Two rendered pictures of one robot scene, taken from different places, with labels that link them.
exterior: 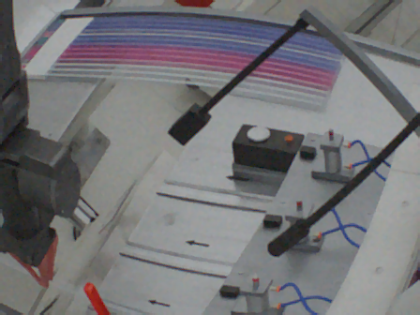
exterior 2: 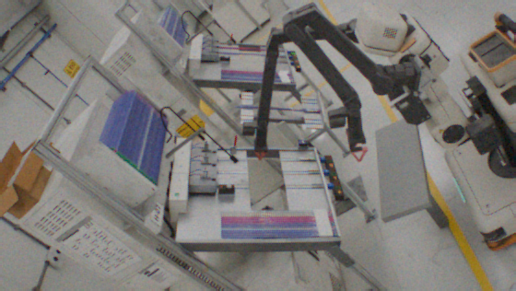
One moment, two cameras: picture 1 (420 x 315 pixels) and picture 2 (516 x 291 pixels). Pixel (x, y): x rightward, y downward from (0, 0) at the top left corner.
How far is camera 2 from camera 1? 2.61 m
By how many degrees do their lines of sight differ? 101
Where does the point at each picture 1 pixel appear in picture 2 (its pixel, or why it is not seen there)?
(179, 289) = (230, 167)
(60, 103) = (297, 203)
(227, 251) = (226, 176)
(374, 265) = (183, 153)
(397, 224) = (181, 161)
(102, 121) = not seen: outside the picture
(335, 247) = (197, 162)
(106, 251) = not seen: hidden behind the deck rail
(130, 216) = (289, 260)
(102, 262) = not seen: hidden behind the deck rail
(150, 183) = (291, 272)
